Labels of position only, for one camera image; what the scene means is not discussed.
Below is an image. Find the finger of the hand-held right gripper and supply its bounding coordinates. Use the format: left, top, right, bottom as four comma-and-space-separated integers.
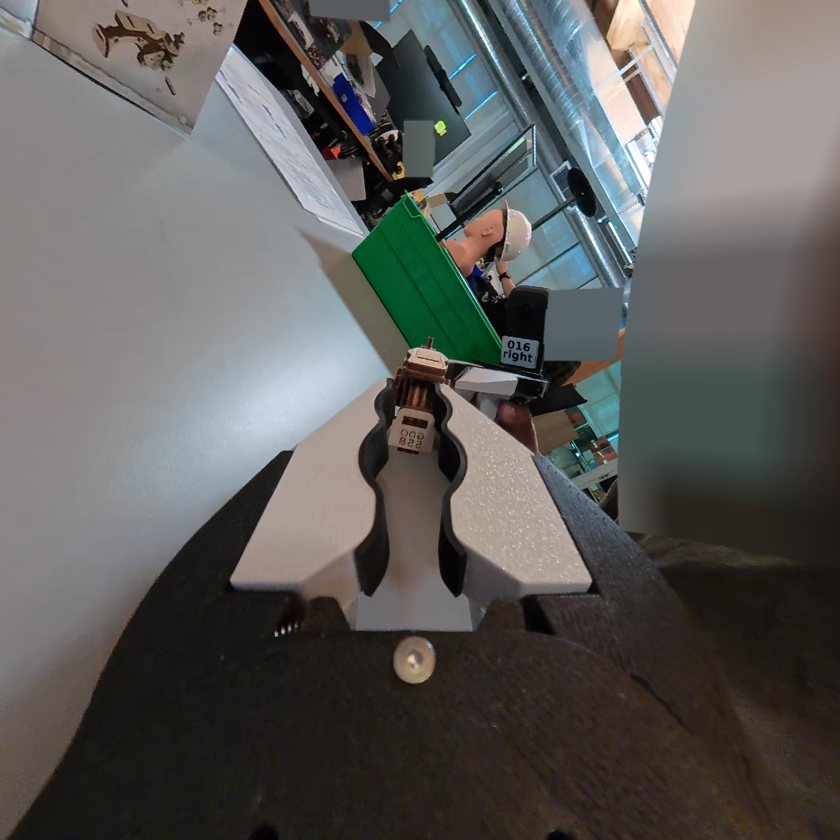
451, 365, 521, 396

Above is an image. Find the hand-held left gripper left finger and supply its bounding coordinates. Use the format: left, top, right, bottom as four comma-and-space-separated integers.
230, 379, 399, 598

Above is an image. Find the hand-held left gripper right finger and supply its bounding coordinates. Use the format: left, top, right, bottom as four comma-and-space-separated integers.
435, 386, 593, 615

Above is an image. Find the wooden puzzle model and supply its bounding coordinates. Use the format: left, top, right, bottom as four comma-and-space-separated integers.
392, 336, 452, 455

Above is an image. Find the person's right hand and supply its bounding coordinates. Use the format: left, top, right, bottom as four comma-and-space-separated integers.
495, 399, 540, 455

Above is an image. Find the white hard hat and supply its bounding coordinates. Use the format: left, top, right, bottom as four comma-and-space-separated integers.
497, 199, 533, 263

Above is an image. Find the mannequin head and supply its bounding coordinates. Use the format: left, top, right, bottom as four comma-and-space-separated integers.
445, 209, 508, 278

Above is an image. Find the green plastic crate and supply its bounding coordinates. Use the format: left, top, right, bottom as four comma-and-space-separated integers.
350, 190, 505, 366

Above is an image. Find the black round stand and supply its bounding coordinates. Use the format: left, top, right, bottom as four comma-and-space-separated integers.
525, 167, 599, 227

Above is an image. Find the black monitor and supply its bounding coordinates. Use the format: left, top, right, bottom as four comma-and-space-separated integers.
375, 29, 475, 193

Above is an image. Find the blue box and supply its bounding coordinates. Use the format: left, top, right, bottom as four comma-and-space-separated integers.
331, 72, 378, 132

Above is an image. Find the person's dark clothing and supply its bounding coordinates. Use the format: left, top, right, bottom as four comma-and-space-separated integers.
623, 530, 840, 840

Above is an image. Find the printed paper sheet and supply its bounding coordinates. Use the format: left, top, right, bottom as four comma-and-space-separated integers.
215, 45, 370, 238

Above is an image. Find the wooden table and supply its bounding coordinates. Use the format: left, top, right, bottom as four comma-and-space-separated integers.
257, 0, 396, 183

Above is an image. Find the silver ventilation duct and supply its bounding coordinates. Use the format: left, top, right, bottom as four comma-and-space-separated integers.
456, 0, 641, 270

